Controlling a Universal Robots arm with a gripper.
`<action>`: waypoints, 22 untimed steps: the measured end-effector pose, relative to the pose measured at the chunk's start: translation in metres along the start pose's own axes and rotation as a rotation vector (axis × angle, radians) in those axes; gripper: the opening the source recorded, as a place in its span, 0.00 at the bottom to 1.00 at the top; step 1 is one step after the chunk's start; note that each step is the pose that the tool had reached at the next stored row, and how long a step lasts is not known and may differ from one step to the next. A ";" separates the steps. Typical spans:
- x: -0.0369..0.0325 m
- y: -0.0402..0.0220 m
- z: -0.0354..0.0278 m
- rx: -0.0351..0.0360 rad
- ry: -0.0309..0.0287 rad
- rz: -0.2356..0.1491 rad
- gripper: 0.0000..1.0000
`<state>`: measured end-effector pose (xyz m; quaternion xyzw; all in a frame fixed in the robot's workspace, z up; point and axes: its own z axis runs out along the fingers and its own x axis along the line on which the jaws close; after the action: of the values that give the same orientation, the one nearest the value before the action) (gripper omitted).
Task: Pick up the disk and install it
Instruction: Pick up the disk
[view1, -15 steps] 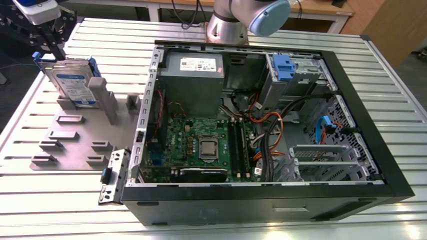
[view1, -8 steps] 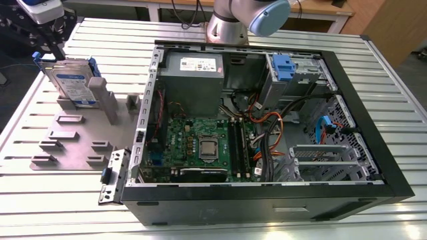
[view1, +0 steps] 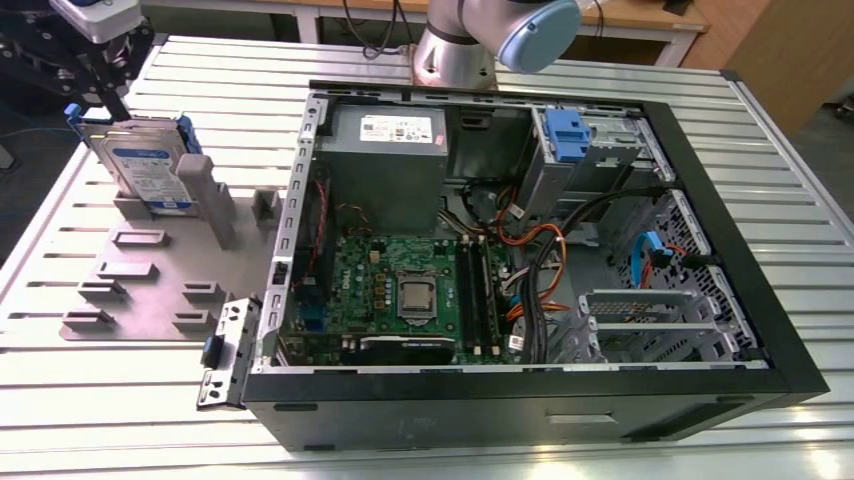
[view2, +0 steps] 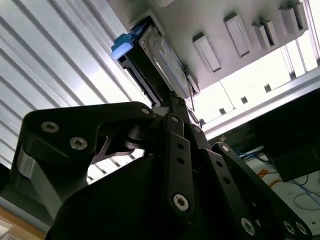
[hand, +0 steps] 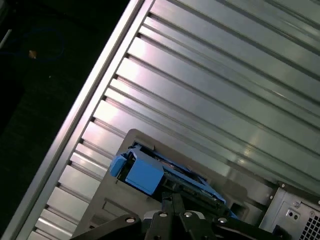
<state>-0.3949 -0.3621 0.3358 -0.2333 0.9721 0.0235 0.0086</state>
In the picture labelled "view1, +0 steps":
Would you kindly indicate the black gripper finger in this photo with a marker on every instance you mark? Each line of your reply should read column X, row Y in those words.
column 94, row 92
column 119, row 100

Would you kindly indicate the hard disk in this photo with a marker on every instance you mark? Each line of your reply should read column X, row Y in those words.
column 143, row 165

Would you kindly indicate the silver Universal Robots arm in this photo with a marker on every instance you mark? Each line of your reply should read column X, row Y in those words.
column 454, row 55

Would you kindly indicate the metal disk bay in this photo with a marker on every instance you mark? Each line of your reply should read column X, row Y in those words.
column 668, row 326

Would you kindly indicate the grey parts rack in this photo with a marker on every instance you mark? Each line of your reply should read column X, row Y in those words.
column 161, row 280

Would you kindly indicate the grey power supply unit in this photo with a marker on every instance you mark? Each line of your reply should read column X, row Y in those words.
column 381, row 190

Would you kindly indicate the green motherboard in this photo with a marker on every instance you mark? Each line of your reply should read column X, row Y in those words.
column 361, row 265

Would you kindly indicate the metal CPU socket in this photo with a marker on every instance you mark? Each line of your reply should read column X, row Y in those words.
column 418, row 274

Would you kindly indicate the silver CPU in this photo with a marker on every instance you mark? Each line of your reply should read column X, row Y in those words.
column 417, row 296

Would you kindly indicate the black graphics card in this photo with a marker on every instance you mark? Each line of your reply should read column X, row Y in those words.
column 401, row 350

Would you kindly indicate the black RAM slot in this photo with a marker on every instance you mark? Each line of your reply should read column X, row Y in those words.
column 473, row 295
column 493, row 300

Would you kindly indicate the blue drive latch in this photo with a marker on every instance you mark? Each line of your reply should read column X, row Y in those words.
column 566, row 135

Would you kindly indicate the metal optical drive cage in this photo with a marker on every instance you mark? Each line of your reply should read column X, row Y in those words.
column 581, row 185

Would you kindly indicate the black open PC case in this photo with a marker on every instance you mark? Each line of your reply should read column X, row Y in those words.
column 468, row 415

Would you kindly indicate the wooden desk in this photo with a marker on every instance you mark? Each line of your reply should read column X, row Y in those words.
column 668, row 20

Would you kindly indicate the wooden panel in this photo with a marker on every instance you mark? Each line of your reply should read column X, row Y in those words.
column 788, row 50

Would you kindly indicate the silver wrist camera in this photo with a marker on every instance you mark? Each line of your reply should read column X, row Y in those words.
column 101, row 22

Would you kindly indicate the white desk frame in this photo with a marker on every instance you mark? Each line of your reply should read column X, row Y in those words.
column 307, row 25

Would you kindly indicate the metal expansion slot bracket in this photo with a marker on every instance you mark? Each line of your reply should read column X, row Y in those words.
column 237, row 325

